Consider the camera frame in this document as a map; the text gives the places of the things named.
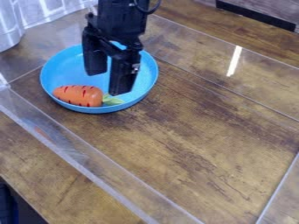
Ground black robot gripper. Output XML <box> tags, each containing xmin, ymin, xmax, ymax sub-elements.
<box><xmin>81</xmin><ymin>0</ymin><xmax>151</xmax><ymax>95</ymax></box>

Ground orange toy carrot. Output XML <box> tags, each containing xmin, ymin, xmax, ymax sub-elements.
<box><xmin>52</xmin><ymin>85</ymin><xmax>124</xmax><ymax>107</ymax></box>

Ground blue round plastic tray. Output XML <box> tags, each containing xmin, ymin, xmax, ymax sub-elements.
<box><xmin>40</xmin><ymin>45</ymin><xmax>159</xmax><ymax>114</ymax></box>

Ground white checked curtain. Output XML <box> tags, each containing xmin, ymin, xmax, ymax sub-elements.
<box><xmin>0</xmin><ymin>0</ymin><xmax>97</xmax><ymax>53</ymax></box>

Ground dark baseboard strip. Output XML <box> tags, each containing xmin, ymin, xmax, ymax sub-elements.
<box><xmin>216</xmin><ymin>0</ymin><xmax>295</xmax><ymax>32</ymax></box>

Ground clear acrylic barrier wall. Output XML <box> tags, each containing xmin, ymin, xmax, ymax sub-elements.
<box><xmin>0</xmin><ymin>5</ymin><xmax>299</xmax><ymax>224</ymax></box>

